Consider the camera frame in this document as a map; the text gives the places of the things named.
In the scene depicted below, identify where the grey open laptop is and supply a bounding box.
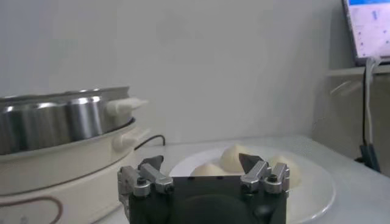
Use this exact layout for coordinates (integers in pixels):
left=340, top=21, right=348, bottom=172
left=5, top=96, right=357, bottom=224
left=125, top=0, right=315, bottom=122
left=340, top=0, right=390, bottom=67

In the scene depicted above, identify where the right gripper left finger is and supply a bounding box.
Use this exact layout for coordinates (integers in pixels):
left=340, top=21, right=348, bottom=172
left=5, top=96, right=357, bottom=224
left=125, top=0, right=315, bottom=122
left=117, top=154, right=175, bottom=198

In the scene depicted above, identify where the black power adapter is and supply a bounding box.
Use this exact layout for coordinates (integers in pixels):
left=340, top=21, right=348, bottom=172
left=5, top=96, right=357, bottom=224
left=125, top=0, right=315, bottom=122
left=355, top=143, right=381, bottom=173

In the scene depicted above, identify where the steel perforated steamer basket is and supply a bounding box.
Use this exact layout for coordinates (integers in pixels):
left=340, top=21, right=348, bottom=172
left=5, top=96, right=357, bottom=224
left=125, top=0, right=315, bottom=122
left=0, top=86, right=149, bottom=156

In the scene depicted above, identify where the white laptop cable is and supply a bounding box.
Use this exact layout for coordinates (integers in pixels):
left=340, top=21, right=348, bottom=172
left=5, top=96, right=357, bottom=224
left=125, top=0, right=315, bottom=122
left=364, top=56, right=382, bottom=144

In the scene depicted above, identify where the black adapter cable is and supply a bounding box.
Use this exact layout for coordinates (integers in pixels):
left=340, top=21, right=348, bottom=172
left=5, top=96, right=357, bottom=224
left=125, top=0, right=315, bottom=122
left=361, top=65, right=368, bottom=147

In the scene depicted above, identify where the white steamed baozi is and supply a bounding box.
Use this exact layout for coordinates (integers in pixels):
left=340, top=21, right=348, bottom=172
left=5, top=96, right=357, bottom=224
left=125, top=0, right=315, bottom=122
left=190, top=163, right=229, bottom=177
left=218, top=144, right=254, bottom=175
left=267, top=154, right=303, bottom=190

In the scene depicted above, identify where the white round plate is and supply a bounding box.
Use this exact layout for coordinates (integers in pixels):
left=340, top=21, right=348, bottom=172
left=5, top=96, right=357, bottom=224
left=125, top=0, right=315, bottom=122
left=168, top=145, right=336, bottom=224

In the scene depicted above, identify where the black cooker power cord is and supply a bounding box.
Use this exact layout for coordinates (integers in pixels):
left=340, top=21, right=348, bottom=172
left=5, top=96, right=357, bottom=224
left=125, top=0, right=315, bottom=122
left=133, top=134, right=166, bottom=152

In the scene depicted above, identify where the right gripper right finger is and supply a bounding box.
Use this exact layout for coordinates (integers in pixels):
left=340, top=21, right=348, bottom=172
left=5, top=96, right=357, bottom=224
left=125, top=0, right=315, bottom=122
left=238, top=153, right=291, bottom=196

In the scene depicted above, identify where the cream electric cooker base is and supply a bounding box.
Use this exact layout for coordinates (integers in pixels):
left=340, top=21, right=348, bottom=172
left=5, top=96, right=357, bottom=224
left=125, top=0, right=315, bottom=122
left=0, top=118, right=152, bottom=224

